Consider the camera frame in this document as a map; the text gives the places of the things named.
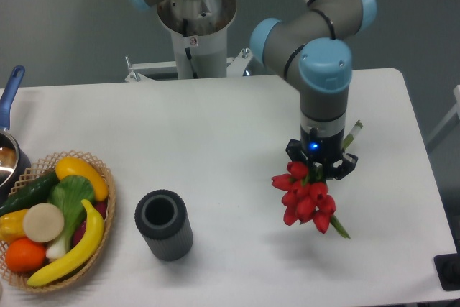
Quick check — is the dark red vegetable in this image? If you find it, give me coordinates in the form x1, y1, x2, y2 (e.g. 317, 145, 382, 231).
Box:
72, 201, 108, 247

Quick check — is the dark grey ribbed vase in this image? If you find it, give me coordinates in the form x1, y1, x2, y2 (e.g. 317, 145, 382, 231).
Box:
134, 189, 193, 262

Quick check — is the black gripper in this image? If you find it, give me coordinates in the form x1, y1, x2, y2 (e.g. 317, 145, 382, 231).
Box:
285, 127, 359, 180

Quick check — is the beige round disc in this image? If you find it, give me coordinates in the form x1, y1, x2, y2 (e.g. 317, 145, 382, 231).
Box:
22, 203, 64, 243

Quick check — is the black device at table edge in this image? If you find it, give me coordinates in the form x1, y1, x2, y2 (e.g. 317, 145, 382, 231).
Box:
433, 253, 459, 291

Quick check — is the white frame at right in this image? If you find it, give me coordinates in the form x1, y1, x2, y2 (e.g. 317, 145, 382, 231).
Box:
425, 85, 459, 153

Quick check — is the blue handled saucepan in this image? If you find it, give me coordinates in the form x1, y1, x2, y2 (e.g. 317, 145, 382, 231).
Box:
1, 65, 31, 204

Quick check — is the orange fruit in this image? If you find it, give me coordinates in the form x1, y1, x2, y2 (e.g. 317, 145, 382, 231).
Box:
5, 238, 46, 272

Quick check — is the green bok choy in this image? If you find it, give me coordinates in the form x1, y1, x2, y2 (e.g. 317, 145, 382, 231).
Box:
46, 175, 95, 261

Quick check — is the woven wicker basket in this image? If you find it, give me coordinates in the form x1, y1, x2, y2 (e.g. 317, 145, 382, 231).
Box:
1, 150, 116, 293

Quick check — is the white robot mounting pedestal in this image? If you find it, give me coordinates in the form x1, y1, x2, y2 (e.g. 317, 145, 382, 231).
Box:
125, 0, 253, 82

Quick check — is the red tulip bouquet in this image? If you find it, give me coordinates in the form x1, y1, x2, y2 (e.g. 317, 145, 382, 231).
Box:
271, 119, 364, 240

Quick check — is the yellow banana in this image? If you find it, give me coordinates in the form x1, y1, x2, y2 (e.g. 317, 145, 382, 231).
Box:
27, 199, 104, 288

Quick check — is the green cucumber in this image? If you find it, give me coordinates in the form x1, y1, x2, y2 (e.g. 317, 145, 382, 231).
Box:
1, 171, 59, 216

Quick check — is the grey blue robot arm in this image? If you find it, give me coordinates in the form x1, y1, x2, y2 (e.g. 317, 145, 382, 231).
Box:
130, 0, 377, 180

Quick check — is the yellow bell pepper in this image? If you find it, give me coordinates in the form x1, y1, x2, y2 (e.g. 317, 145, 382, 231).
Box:
1, 209, 28, 243

